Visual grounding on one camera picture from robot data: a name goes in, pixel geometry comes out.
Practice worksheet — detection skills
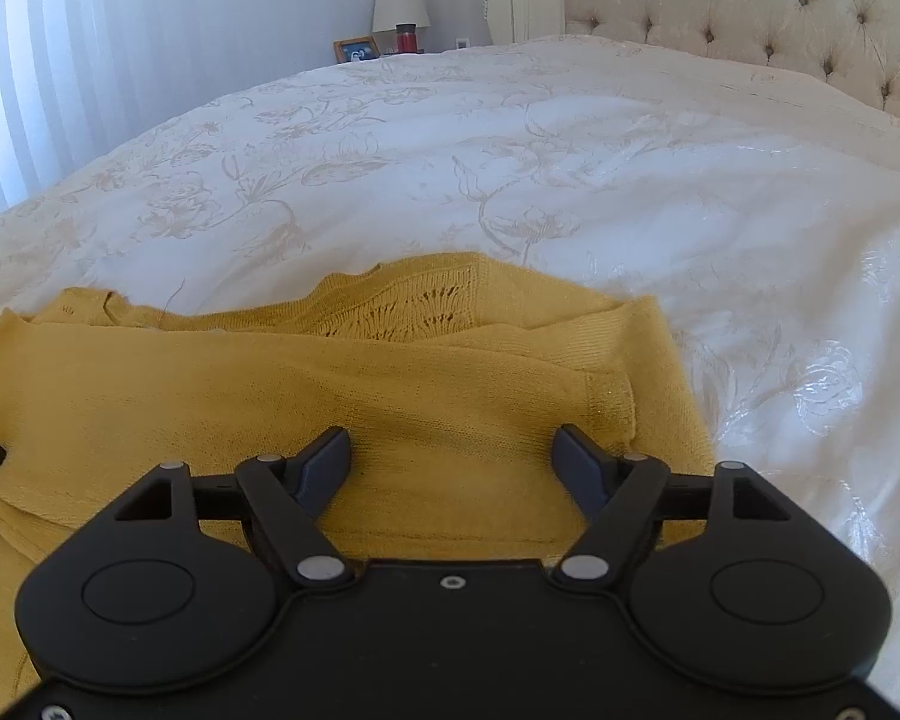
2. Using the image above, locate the wooden picture frame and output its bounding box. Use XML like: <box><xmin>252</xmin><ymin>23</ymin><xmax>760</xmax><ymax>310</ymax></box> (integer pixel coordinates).
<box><xmin>334</xmin><ymin>35</ymin><xmax>381</xmax><ymax>65</ymax></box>

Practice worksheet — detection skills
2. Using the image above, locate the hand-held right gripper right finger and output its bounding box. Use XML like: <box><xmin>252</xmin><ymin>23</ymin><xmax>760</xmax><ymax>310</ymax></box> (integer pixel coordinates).
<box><xmin>552</xmin><ymin>424</ymin><xmax>794</xmax><ymax>592</ymax></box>

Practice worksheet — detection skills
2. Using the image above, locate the white floral bedspread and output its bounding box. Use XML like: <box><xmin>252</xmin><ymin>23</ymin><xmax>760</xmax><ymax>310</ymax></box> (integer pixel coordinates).
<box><xmin>0</xmin><ymin>36</ymin><xmax>900</xmax><ymax>695</ymax></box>

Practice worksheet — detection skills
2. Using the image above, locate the yellow knit sweater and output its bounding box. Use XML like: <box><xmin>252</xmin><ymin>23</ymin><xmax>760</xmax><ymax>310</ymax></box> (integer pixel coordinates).
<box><xmin>0</xmin><ymin>251</ymin><xmax>717</xmax><ymax>720</ymax></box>

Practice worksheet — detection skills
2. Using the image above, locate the white sheer curtain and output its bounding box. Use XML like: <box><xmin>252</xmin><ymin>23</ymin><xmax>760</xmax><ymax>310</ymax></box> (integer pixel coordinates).
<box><xmin>0</xmin><ymin>0</ymin><xmax>218</xmax><ymax>230</ymax></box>

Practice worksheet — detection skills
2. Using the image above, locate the cream tufted headboard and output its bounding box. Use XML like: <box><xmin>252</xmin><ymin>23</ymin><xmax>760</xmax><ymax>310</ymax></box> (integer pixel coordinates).
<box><xmin>484</xmin><ymin>0</ymin><xmax>900</xmax><ymax>128</ymax></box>

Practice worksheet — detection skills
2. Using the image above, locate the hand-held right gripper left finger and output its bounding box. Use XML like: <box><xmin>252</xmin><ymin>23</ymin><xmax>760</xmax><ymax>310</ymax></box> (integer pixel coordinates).
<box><xmin>114</xmin><ymin>426</ymin><xmax>356</xmax><ymax>590</ymax></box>

